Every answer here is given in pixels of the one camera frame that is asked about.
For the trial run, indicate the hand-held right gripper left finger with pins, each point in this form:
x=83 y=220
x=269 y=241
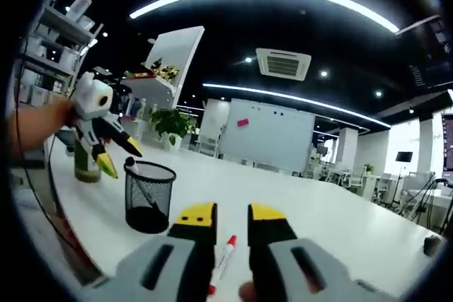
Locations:
x=191 y=242

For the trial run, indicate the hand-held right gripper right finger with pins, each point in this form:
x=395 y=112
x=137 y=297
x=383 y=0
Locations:
x=270 y=242

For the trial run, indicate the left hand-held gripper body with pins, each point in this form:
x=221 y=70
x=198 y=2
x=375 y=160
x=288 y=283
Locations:
x=92 y=100

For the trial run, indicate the black-capped whiteboard marker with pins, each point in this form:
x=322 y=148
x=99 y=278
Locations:
x=131 y=165

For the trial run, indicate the black mesh pen holder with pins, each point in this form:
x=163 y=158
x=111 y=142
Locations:
x=148 y=203

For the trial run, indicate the large whiteboard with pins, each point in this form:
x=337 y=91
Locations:
x=272 y=139

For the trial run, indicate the pink whiteboard eraser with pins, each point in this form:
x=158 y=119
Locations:
x=242 y=122

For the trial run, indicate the person's left hand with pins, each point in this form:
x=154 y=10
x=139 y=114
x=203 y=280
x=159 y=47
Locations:
x=64 y=112

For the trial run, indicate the person's right hand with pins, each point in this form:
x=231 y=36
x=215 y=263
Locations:
x=247 y=291

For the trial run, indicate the green drink bottle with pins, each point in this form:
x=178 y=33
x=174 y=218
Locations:
x=83 y=171

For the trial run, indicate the row of drink bottles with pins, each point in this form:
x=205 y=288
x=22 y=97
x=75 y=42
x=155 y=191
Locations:
x=141 y=107

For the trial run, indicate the potted green plant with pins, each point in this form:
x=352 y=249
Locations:
x=170 y=121

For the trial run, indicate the grey metal shelf rack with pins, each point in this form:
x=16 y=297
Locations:
x=53 y=44

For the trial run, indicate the pile of snack packets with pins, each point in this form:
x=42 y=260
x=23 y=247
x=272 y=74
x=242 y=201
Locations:
x=163 y=68

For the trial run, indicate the white storage box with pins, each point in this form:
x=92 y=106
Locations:
x=79 y=6

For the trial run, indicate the white display stand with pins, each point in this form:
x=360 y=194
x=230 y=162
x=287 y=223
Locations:
x=177 y=51

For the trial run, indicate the person's white shirt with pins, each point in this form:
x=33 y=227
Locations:
x=35 y=238

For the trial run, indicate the small potted plant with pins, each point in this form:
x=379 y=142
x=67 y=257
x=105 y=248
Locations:
x=368 y=168

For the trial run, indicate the group of office desks and chairs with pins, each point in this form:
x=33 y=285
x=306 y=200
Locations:
x=382 y=189

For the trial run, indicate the round ceiling spotlight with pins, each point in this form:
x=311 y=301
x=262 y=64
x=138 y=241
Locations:
x=378 y=93
x=323 y=73
x=248 y=59

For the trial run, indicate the small black monitor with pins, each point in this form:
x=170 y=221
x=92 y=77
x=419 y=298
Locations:
x=404 y=156

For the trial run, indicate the small dark box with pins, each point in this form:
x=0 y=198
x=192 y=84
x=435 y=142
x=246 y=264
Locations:
x=431 y=245

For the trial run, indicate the ceiling air conditioner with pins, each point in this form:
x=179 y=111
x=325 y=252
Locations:
x=283 y=63

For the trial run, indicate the wall screen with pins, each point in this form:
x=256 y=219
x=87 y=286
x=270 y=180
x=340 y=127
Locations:
x=448 y=139

